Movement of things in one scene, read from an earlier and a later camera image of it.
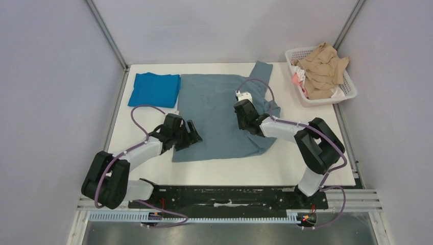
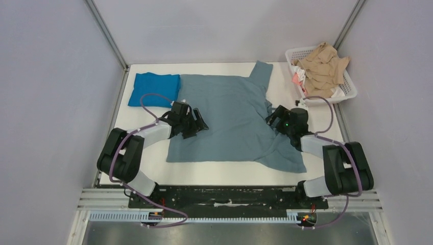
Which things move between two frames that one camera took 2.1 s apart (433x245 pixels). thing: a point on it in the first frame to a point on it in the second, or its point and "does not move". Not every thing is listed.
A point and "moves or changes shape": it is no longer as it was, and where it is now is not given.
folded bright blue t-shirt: [153, 90] does not move
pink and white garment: [298, 78] does not move
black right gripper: [243, 115] to [278, 120]
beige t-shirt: [323, 71] does not move
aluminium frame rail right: [348, 24] does not move
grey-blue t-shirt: [208, 101] moves or changes shape
